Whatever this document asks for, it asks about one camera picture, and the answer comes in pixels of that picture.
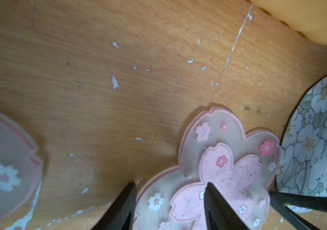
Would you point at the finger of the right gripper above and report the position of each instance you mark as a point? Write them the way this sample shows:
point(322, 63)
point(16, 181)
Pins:
point(280, 201)

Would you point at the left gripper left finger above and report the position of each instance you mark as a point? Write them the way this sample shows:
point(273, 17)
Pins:
point(120, 215)

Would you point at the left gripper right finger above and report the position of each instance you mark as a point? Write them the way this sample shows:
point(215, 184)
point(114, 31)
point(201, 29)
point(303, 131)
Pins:
point(219, 214)

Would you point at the white floral round coaster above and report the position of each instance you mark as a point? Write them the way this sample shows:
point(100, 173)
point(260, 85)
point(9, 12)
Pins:
point(303, 165)

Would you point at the yellow plastic storage box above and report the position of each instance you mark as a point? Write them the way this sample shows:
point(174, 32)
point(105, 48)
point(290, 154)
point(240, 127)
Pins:
point(306, 17)

